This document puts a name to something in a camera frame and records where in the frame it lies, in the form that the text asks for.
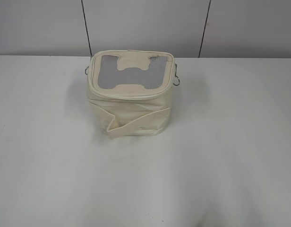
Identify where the cream fabric zipper bag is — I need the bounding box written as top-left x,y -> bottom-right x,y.
85,50 -> 180,138

